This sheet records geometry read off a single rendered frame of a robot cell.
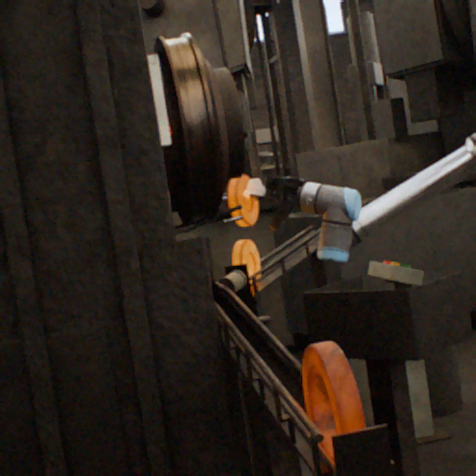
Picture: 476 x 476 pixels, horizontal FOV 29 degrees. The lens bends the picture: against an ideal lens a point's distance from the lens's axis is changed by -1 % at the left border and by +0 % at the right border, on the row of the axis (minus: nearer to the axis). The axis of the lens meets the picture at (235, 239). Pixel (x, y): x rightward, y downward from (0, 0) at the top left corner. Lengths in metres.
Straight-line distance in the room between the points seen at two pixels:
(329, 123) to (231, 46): 6.35
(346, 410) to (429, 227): 3.55
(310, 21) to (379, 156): 5.32
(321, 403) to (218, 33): 3.71
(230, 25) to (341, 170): 1.94
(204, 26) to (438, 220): 1.62
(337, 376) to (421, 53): 4.79
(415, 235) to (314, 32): 6.95
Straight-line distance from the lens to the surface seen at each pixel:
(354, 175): 6.46
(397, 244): 4.58
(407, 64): 5.99
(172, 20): 5.04
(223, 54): 4.87
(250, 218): 2.80
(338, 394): 1.18
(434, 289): 1.81
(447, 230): 4.76
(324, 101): 11.27
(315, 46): 11.33
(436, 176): 2.79
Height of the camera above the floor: 0.97
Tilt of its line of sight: 4 degrees down
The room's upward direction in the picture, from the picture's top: 9 degrees counter-clockwise
